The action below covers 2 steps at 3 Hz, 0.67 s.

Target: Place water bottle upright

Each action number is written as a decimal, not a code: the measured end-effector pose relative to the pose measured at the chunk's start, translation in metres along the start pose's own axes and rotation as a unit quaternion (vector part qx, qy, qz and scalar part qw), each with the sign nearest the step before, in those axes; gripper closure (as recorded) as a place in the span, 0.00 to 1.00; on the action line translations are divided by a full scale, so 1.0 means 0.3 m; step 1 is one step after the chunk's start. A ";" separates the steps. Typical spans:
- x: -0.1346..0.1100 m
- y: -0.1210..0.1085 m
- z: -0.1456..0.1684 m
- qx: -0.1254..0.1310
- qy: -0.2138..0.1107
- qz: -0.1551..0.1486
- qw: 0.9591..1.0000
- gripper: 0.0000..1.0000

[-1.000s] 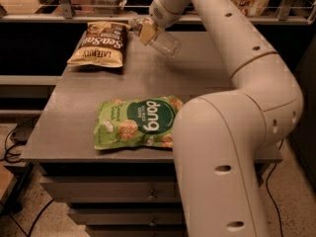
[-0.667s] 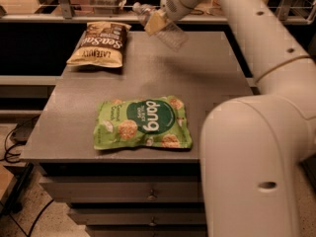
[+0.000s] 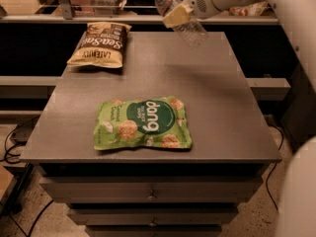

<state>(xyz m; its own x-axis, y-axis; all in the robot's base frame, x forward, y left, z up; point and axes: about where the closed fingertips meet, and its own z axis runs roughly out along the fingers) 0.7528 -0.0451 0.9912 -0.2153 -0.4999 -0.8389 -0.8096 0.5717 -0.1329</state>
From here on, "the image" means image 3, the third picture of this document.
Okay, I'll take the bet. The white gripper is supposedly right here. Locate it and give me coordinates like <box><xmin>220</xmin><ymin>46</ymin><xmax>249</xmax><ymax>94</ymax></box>
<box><xmin>163</xmin><ymin>0</ymin><xmax>230</xmax><ymax>28</ymax></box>

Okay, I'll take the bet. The clear plastic water bottle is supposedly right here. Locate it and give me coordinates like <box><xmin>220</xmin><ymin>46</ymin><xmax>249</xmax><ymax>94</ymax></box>
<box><xmin>154</xmin><ymin>0</ymin><xmax>207</xmax><ymax>47</ymax></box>

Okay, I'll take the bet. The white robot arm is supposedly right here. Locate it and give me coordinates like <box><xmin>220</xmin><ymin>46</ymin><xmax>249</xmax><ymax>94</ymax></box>
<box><xmin>219</xmin><ymin>0</ymin><xmax>316</xmax><ymax>237</ymax></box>

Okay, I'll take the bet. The black bag behind railing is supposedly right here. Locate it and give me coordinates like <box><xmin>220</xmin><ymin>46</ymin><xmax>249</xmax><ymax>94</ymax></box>
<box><xmin>124</xmin><ymin>0</ymin><xmax>158</xmax><ymax>15</ymax></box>

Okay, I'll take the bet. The colourful printed snack bag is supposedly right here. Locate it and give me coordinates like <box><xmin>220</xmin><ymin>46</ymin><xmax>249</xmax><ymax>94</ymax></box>
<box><xmin>229</xmin><ymin>1</ymin><xmax>268</xmax><ymax>17</ymax></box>

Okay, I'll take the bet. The brown sea salt chip bag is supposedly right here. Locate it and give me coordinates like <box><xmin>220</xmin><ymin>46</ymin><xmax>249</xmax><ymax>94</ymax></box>
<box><xmin>67</xmin><ymin>22</ymin><xmax>131</xmax><ymax>68</ymax></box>

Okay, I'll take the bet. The green dang rice chips bag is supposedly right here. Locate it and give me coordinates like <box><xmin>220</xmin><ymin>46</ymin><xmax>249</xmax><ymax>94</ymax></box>
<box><xmin>94</xmin><ymin>96</ymin><xmax>193</xmax><ymax>150</ymax></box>

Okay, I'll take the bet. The grey metal railing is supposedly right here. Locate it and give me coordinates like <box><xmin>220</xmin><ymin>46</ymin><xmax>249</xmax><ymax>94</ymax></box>
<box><xmin>0</xmin><ymin>0</ymin><xmax>278</xmax><ymax>25</ymax></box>

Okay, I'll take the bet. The grey drawer cabinet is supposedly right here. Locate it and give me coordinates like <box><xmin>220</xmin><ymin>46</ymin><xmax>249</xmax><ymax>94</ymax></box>
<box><xmin>22</xmin><ymin>32</ymin><xmax>280</xmax><ymax>237</ymax></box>

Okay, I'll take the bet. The black floor cable right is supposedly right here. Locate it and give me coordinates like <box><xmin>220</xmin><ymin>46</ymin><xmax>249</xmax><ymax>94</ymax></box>
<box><xmin>265</xmin><ymin>123</ymin><xmax>285</xmax><ymax>212</ymax></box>

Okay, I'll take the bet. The black floor cables left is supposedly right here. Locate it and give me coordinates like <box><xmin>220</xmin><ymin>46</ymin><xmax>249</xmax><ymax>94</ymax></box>
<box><xmin>0</xmin><ymin>115</ymin><xmax>55</xmax><ymax>237</ymax></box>

